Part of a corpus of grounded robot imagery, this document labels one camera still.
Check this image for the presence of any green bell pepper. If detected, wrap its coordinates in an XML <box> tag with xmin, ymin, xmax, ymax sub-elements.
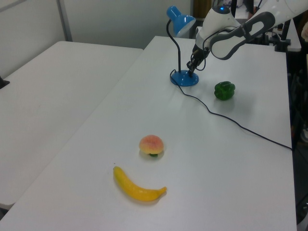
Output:
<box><xmin>214</xmin><ymin>81</ymin><xmax>236</xmax><ymax>101</ymax></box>

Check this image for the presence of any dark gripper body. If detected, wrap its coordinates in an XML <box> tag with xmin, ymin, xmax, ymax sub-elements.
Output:
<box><xmin>191</xmin><ymin>47</ymin><xmax>208</xmax><ymax>65</ymax></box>

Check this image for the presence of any yellow toy banana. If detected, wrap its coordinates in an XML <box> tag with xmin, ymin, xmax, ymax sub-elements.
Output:
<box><xmin>113</xmin><ymin>166</ymin><xmax>167</xmax><ymax>202</ymax></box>

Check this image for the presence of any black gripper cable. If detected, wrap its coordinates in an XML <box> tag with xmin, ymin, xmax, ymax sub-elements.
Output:
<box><xmin>190</xmin><ymin>26</ymin><xmax>244</xmax><ymax>72</ymax></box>

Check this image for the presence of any toy peach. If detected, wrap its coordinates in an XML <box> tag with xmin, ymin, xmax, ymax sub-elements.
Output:
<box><xmin>139</xmin><ymin>134</ymin><xmax>166</xmax><ymax>158</ymax></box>

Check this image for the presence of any black pole with clamp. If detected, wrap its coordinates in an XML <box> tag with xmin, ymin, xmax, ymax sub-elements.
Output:
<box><xmin>275</xmin><ymin>20</ymin><xmax>296</xmax><ymax>52</ymax></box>

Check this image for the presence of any black lamp power cable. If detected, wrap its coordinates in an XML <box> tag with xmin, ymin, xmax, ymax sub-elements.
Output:
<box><xmin>169</xmin><ymin>69</ymin><xmax>293</xmax><ymax>151</ymax></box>

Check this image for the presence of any dark bracket at table edge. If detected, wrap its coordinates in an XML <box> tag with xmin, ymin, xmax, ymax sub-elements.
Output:
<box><xmin>0</xmin><ymin>76</ymin><xmax>11</xmax><ymax>90</ymax></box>

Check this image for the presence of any blue desk lamp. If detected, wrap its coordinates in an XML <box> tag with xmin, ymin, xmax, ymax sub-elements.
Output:
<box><xmin>166</xmin><ymin>5</ymin><xmax>200</xmax><ymax>87</ymax></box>

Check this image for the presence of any wooden panel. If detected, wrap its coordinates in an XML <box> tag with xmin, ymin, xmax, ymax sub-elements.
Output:
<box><xmin>194</xmin><ymin>0</ymin><xmax>211</xmax><ymax>20</ymax></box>

